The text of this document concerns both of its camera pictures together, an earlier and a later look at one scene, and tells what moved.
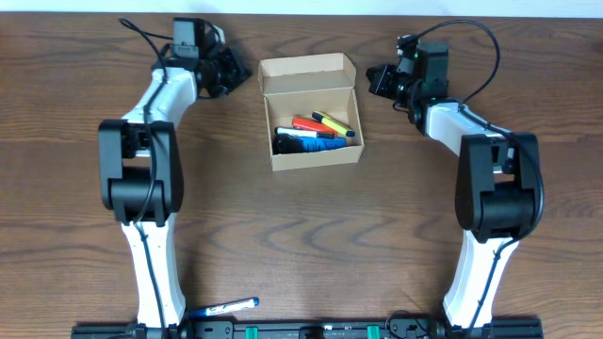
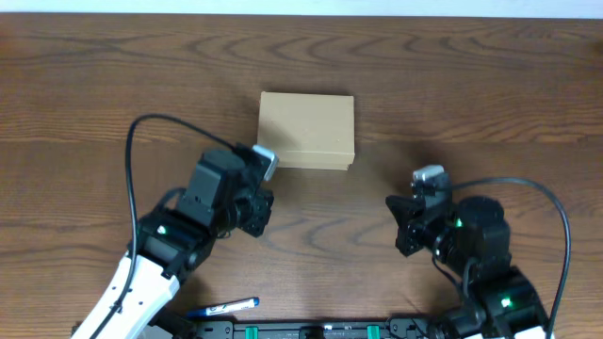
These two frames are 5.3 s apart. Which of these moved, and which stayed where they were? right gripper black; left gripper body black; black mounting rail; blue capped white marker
Moved: right gripper black; left gripper body black
Stayed: black mounting rail; blue capped white marker
